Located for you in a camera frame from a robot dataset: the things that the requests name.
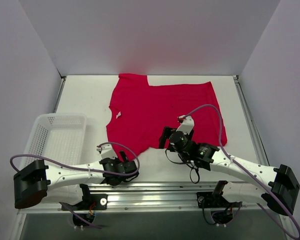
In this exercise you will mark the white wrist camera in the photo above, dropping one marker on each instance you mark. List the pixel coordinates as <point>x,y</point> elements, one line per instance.
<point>106,151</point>
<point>186,124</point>

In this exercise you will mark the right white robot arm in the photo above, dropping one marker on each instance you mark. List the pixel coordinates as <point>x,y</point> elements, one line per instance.
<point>275,187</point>

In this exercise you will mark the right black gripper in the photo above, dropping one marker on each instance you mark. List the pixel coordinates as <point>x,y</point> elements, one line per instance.
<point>165,135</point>

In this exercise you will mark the aluminium extrusion rail frame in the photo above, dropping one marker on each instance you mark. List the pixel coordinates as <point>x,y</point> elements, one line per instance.
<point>139,197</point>

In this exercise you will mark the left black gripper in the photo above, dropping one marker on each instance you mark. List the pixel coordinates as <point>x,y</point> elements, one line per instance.
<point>129,165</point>

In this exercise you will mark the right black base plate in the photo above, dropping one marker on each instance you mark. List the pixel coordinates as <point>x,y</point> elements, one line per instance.
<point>207,200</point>

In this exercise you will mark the white perforated plastic basket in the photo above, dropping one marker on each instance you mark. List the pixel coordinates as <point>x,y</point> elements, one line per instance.
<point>58,136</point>

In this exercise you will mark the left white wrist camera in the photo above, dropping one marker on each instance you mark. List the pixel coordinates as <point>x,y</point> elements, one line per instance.
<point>106,151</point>

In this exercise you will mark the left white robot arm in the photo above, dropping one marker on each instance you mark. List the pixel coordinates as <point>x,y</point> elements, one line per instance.
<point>47,180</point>

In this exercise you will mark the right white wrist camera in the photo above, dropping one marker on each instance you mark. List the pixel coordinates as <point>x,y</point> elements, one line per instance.
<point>186,124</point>

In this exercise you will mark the red t-shirt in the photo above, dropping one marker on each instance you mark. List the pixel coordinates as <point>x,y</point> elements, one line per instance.
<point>141,111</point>

